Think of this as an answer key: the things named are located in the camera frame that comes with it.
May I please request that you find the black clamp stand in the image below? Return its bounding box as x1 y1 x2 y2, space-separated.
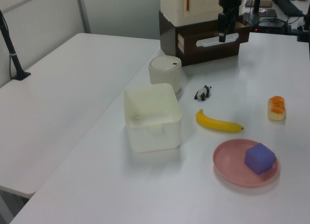
296 14 310 43

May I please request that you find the cream storage box with handles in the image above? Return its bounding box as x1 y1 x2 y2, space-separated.
160 0 222 26

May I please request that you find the brown drawer with white handle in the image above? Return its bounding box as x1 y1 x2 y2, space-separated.
177 21 251 67

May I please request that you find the pink plate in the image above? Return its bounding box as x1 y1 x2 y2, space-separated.
213 139 281 188

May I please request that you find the black camera stand pole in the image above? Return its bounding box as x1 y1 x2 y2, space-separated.
0 9 31 81

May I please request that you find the brown flat board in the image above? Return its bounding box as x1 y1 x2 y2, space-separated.
244 0 277 18

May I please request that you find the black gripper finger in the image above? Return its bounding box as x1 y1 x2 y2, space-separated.
227 8 238 37
217 13 227 43

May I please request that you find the cream open plastic bin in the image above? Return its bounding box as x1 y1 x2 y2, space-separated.
123 82 183 154

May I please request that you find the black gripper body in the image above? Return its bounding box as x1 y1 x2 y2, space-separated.
218 0 243 10

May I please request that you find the yellow toy banana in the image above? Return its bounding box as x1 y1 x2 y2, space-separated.
195 109 245 133

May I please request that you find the black keyboard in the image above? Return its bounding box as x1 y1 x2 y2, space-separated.
276 0 306 16

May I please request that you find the white lidded trash can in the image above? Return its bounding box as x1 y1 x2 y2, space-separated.
148 55 182 94

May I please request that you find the purple foam cube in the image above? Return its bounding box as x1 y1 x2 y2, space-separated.
244 143 276 175

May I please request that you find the black electronics box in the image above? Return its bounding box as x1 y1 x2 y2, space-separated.
256 17 286 34

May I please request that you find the black upright stand pole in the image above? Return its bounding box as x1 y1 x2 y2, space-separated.
251 0 264 16

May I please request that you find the orange glazed toy bread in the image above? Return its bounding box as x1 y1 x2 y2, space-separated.
267 96 286 121

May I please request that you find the dark brown drawer cabinet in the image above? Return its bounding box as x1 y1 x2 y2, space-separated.
159 10 243 64

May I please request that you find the small panda figurine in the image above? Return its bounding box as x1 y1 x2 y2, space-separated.
194 85 213 101

